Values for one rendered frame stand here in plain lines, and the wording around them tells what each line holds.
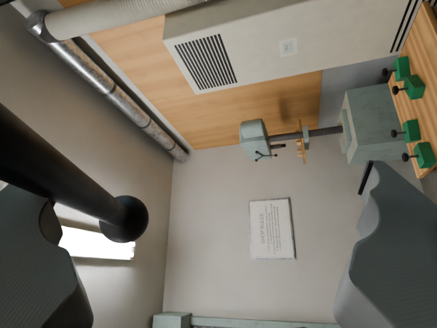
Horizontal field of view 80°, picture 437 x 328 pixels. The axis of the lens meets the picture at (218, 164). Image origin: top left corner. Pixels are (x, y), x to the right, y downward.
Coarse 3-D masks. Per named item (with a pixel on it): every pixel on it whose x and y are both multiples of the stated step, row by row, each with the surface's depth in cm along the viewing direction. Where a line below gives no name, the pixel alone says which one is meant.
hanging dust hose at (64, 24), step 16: (96, 0) 151; (112, 0) 145; (128, 0) 143; (144, 0) 140; (160, 0) 139; (176, 0) 138; (192, 0) 139; (208, 0) 140; (48, 16) 157; (64, 16) 153; (80, 16) 151; (96, 16) 150; (112, 16) 148; (128, 16) 148; (144, 16) 148; (64, 32) 159; (80, 32) 160
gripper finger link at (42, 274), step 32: (0, 192) 8; (0, 224) 7; (32, 224) 7; (0, 256) 6; (32, 256) 6; (64, 256) 6; (0, 288) 6; (32, 288) 6; (64, 288) 6; (0, 320) 5; (32, 320) 5; (64, 320) 6
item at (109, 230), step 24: (0, 120) 5; (0, 144) 5; (24, 144) 6; (48, 144) 7; (0, 168) 6; (24, 168) 6; (48, 168) 7; (72, 168) 8; (48, 192) 8; (72, 192) 9; (96, 192) 11; (96, 216) 13; (120, 216) 15; (144, 216) 19; (120, 240) 18
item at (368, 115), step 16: (352, 96) 204; (368, 96) 200; (384, 96) 196; (352, 112) 200; (368, 112) 196; (384, 112) 193; (240, 128) 226; (256, 128) 207; (304, 128) 224; (336, 128) 217; (352, 128) 199; (368, 128) 193; (384, 128) 189; (400, 128) 186; (256, 144) 224; (272, 144) 251; (304, 144) 233; (352, 144) 206; (368, 144) 189; (384, 144) 190; (400, 144) 190; (256, 160) 255; (304, 160) 239; (352, 160) 220; (368, 160) 220; (384, 160) 221
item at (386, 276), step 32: (384, 192) 9; (416, 192) 9; (384, 224) 7; (416, 224) 7; (352, 256) 6; (384, 256) 6; (416, 256) 6; (352, 288) 6; (384, 288) 6; (416, 288) 6; (352, 320) 6; (384, 320) 5; (416, 320) 5
